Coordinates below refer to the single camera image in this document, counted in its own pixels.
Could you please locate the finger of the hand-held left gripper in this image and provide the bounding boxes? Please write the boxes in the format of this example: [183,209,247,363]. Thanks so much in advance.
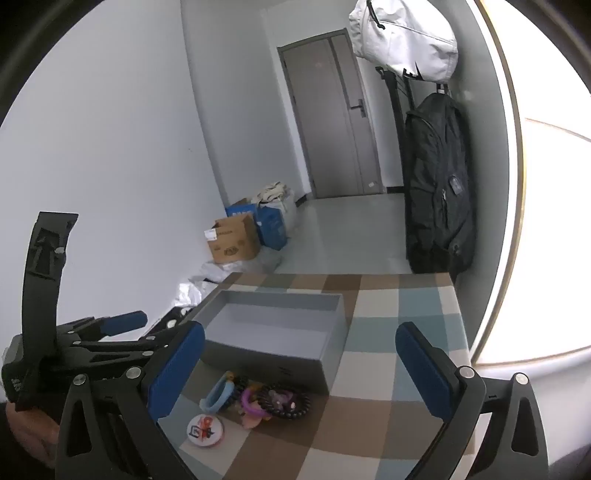
[56,311,149,346]
[60,323,195,385]

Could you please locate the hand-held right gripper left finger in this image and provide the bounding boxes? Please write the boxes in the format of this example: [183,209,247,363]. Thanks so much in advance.
[54,320,206,480]

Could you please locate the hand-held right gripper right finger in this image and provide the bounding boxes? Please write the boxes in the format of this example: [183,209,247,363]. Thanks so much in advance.
[394,322,550,480]

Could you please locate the light blue bracelet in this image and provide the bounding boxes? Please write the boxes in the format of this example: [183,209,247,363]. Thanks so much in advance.
[199,376,234,413]

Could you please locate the round white badge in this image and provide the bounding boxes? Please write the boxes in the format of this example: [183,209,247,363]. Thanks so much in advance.
[186,414,224,449]

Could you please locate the purple bracelet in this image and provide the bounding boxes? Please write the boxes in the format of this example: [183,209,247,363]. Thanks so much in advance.
[240,388,274,421]

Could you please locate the pink charm keychain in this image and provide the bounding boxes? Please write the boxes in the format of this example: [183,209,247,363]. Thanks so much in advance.
[238,406,265,431]

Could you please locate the grey rectangular box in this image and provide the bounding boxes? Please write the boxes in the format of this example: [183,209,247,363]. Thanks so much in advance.
[185,288,348,395]

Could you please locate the black beaded bracelet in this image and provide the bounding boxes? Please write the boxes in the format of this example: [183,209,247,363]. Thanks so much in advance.
[256,383,313,422]

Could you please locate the person's left hand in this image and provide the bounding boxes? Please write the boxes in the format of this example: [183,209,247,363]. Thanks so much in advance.
[7,401,63,469]

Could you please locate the small white plastic bag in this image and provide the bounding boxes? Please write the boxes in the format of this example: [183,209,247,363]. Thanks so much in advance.
[174,276,219,308]

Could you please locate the checkered tablecloth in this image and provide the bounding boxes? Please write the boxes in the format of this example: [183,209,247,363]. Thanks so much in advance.
[152,272,476,480]

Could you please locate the brown cardboard box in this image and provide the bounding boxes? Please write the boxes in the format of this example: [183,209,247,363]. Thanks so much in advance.
[205,213,262,265]

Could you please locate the flat blue box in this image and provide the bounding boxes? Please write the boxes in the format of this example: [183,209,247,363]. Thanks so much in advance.
[226,198,257,217]

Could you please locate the tall blue box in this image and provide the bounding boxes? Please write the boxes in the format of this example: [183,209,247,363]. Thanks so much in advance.
[255,205,290,251]

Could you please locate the gold rimmed bright panel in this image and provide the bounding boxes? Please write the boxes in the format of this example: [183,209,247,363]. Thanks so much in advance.
[466,0,591,370]

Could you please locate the black backpack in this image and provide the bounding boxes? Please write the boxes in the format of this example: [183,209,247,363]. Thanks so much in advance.
[404,92,477,274]

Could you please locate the beige cloth bag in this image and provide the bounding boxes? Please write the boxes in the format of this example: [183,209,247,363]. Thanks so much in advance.
[252,182,296,205]

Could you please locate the grey door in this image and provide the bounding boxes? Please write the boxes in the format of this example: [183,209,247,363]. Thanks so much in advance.
[277,28,387,200]

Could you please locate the white backpack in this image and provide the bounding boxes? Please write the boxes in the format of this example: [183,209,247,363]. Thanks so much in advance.
[348,0,460,85]

